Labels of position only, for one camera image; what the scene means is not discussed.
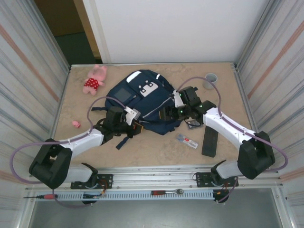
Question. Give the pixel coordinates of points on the navy blue backpack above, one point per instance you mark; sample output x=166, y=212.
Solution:
x=154, y=104

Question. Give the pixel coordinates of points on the clear plastic pen pack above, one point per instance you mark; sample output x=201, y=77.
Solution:
x=187, y=141

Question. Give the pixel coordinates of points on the long black pencil case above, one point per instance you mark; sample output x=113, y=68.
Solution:
x=209, y=142

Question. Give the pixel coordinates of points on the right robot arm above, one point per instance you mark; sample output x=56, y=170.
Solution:
x=228, y=126

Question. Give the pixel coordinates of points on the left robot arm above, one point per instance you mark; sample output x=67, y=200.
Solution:
x=80, y=141

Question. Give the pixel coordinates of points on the grey plastic cup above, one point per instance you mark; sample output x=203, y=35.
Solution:
x=211, y=80

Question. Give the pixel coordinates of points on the small pink pig figure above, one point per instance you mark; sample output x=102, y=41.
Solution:
x=76, y=124

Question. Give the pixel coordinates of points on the pink plush toy red dress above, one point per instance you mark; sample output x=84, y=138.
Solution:
x=92, y=83

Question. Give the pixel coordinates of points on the brown wooden door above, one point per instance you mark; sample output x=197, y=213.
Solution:
x=59, y=16

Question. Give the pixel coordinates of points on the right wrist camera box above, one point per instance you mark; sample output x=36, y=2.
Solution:
x=177, y=98

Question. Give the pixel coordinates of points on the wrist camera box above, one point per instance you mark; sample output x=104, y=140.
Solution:
x=133, y=115
x=177, y=98

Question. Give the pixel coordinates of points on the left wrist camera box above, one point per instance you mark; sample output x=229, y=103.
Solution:
x=133, y=115

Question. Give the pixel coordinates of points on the aluminium mounting rail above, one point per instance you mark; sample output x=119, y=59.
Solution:
x=154, y=176

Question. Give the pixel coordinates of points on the aluminium table edge rail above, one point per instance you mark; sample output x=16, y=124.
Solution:
x=154, y=64

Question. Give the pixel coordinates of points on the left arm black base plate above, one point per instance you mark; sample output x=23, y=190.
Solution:
x=105, y=180

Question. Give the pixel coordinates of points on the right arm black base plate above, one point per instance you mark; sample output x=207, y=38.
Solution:
x=203, y=181

